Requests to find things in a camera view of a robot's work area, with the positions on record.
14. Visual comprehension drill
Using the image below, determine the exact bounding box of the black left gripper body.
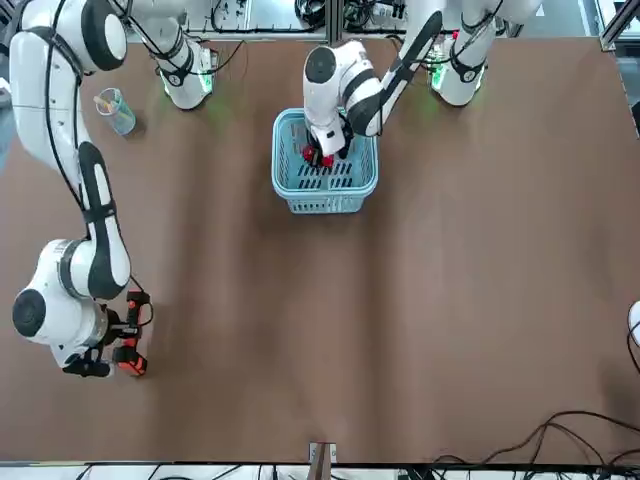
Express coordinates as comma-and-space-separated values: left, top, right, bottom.
336, 112, 358, 161

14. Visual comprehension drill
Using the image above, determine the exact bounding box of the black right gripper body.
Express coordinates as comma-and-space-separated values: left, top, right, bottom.
98, 307, 130, 352

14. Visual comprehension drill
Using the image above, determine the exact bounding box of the red toy car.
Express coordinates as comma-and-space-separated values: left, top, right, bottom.
300, 143, 337, 170

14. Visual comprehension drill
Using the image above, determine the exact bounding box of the black orange barcode scanner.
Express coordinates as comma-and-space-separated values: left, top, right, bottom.
111, 289, 154, 380

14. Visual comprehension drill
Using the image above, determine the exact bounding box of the blue plastic basket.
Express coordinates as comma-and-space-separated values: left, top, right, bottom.
271, 106, 379, 217

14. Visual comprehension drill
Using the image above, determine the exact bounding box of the clear plastic cup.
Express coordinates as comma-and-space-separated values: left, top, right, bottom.
93, 87, 138, 137

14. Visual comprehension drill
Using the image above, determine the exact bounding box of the white desk lamp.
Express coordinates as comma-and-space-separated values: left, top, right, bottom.
627, 299, 640, 348

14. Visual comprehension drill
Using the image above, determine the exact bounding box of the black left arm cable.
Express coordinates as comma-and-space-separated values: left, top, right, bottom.
378, 0, 504, 127

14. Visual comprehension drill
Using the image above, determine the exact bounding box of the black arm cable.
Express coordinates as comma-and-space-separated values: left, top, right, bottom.
43, 0, 154, 331
378, 0, 504, 127

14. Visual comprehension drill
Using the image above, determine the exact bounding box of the aluminium frame post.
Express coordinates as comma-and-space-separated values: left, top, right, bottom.
323, 0, 347, 44

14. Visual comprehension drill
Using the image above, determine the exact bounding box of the black cable coil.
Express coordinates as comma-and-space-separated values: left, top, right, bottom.
294, 0, 327, 26

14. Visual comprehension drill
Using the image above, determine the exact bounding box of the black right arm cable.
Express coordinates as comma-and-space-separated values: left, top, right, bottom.
43, 0, 154, 331

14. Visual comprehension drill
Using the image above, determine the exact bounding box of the aluminium camera post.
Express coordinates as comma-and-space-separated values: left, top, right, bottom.
307, 441, 338, 480

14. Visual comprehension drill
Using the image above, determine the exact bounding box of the black table cable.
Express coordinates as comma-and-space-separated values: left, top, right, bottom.
432, 410, 640, 472

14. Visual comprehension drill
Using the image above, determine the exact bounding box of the black lamp cable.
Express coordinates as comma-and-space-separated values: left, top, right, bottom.
624, 319, 640, 374

